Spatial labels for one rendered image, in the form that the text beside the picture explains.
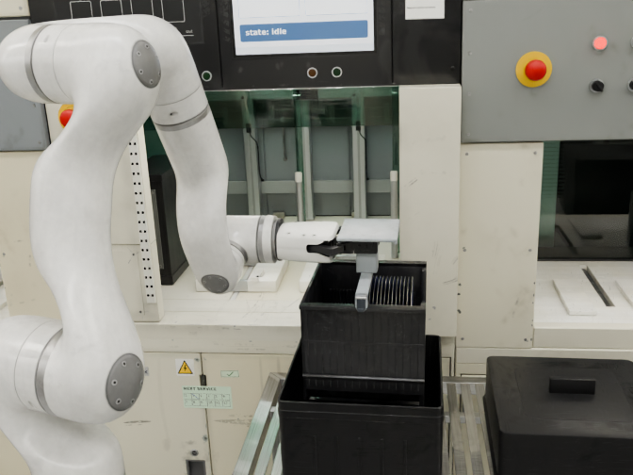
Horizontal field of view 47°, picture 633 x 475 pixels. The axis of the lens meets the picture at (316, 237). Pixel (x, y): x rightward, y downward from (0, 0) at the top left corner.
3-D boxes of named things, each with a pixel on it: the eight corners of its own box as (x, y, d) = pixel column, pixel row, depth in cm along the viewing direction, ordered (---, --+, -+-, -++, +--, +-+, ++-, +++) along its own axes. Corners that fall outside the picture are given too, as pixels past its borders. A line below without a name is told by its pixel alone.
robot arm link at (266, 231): (268, 253, 133) (284, 253, 132) (258, 270, 124) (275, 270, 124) (266, 209, 130) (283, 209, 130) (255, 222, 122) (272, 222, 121)
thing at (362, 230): (323, 360, 146) (318, 208, 137) (425, 364, 143) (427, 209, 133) (302, 425, 123) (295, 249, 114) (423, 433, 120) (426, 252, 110)
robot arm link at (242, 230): (252, 239, 121) (262, 205, 127) (177, 239, 123) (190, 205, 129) (260, 276, 126) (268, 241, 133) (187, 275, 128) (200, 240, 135)
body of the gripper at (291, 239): (280, 250, 133) (341, 251, 131) (268, 269, 123) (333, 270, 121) (278, 211, 130) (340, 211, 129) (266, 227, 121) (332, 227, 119)
